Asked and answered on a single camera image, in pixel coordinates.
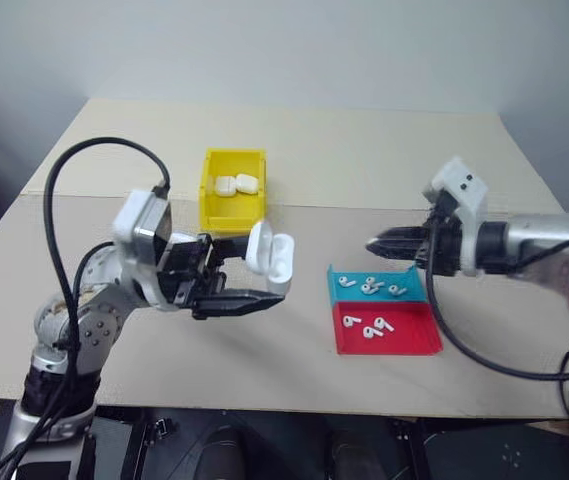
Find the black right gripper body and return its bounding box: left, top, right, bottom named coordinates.
left=413, top=192, right=465, bottom=278

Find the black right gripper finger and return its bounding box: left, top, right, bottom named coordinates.
left=366, top=242, right=425, bottom=261
left=365, top=224, right=428, bottom=247

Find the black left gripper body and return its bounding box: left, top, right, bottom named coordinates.
left=156, top=231, right=229, bottom=321

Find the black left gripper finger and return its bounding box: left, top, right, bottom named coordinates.
left=192, top=288, right=286, bottom=322
left=211, top=234, right=253, bottom=262

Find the white earbud case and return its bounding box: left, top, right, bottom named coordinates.
left=233, top=172, right=260, bottom=196
left=213, top=174, right=238, bottom=198
left=245, top=221, right=297, bottom=297

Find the yellow plastic bin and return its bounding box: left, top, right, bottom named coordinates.
left=197, top=147, right=271, bottom=237

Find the closed white earbud case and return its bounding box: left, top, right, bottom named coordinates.
left=213, top=174, right=238, bottom=198
left=233, top=172, right=260, bottom=196

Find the teal plastic tray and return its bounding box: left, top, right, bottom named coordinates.
left=326, top=263, right=431, bottom=306

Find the red plastic tray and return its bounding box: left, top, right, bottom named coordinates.
left=331, top=301, right=444, bottom=357

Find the black equipment box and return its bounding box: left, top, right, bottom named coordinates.
left=412, top=418, right=569, bottom=480

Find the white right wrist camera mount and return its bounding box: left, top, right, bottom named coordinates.
left=422, top=156, right=491, bottom=278

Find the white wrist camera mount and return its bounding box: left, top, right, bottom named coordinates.
left=112, top=188, right=173, bottom=266
left=422, top=156, right=491, bottom=278

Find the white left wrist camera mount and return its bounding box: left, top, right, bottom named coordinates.
left=112, top=188, right=173, bottom=266

